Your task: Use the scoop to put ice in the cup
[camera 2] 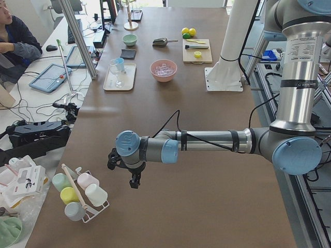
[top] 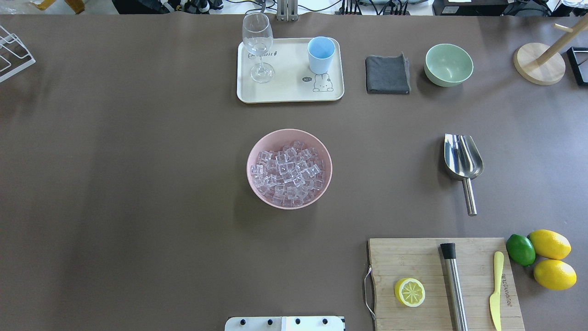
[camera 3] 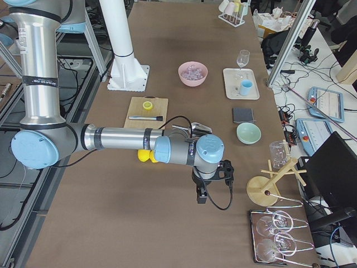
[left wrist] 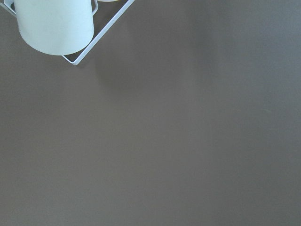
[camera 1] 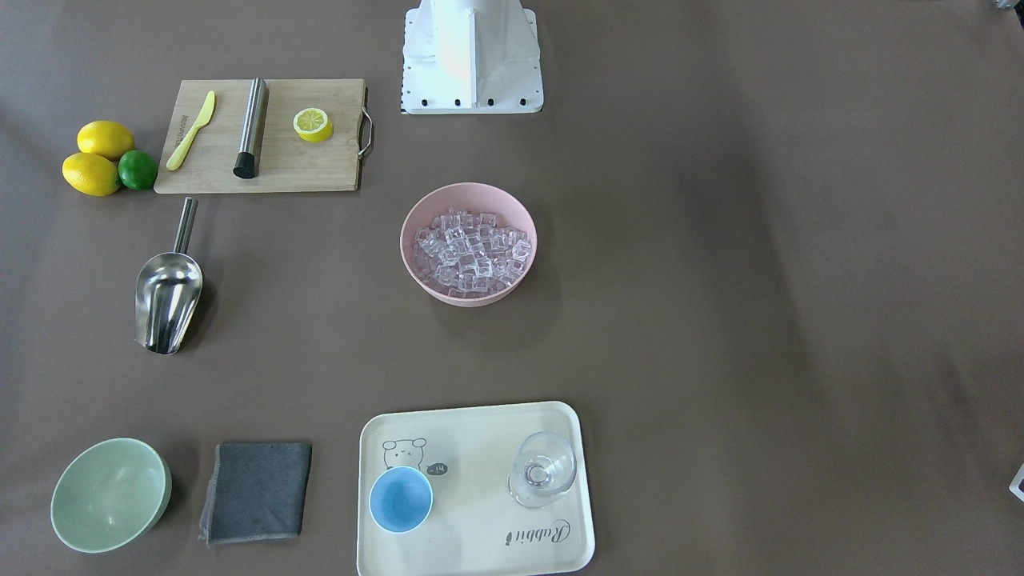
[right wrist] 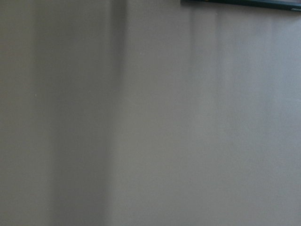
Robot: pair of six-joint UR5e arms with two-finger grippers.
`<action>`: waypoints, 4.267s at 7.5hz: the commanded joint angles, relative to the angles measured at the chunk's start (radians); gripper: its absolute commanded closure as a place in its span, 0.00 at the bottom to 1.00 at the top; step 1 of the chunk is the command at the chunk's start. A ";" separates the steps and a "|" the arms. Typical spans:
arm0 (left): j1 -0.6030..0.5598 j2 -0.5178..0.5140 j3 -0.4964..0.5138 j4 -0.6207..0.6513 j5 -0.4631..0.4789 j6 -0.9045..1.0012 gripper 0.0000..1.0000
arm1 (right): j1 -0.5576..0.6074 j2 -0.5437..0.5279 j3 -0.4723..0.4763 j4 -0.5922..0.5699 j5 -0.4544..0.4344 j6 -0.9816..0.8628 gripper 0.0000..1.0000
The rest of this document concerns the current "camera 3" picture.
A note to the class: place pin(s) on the clear glass mug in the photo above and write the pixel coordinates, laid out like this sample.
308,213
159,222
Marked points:
280,153

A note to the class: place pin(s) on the pink bowl with ice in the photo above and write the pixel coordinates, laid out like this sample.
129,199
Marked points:
192,73

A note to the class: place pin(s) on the lemon half slice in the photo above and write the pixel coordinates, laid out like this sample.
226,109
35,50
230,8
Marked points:
147,105

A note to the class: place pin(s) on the white cup rack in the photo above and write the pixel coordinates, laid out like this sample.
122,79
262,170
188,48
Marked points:
236,19

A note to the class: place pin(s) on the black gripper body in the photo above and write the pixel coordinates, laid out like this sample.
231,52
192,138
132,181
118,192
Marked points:
198,182

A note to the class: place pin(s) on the wooden cutting board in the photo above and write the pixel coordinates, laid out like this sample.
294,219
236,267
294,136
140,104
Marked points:
160,106

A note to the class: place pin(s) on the black glass rack tray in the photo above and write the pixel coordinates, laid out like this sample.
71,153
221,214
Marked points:
255,215

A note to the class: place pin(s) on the blue cup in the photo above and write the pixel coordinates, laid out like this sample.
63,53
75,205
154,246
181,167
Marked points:
245,87

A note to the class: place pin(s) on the clear wine glass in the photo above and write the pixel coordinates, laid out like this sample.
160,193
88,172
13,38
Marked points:
242,60

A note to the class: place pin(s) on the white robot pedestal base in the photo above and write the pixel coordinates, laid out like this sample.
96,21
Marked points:
127,74

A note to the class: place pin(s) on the metal ice scoop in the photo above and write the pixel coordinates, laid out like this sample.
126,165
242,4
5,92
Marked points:
197,129

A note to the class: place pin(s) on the green bowl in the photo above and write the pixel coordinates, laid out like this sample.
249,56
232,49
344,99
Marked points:
248,133

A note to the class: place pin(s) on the wooden cup tree stand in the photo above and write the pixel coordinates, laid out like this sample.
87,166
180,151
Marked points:
263,191

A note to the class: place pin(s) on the cream serving tray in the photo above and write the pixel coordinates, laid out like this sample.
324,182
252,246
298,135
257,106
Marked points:
232,85

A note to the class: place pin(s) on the mint green cup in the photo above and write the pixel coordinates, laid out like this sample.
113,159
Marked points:
243,10

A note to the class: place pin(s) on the yellow cup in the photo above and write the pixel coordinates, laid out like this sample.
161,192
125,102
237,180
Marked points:
237,5

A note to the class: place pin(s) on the yellow lemon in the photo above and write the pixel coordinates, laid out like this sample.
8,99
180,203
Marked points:
143,155
152,157

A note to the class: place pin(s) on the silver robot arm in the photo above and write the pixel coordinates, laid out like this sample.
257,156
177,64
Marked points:
46,137

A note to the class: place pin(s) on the grey folded cloth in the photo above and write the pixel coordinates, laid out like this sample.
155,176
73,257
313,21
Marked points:
242,115

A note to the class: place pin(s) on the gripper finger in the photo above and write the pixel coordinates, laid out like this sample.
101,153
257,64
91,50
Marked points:
201,195

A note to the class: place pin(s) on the pink cup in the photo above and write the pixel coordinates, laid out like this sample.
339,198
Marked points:
227,7

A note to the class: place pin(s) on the steel muddler black tip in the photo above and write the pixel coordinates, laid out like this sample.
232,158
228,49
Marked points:
146,118

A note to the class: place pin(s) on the aluminium frame post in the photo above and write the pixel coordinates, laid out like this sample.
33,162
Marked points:
294,32

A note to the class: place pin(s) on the black monitor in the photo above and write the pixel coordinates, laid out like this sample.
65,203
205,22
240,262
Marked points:
331,173

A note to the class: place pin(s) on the blue teach pendant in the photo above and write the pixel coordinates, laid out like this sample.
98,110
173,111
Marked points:
312,133
328,101

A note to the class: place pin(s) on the hanging wine glass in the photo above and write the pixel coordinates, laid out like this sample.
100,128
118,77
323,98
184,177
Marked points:
278,221
277,248

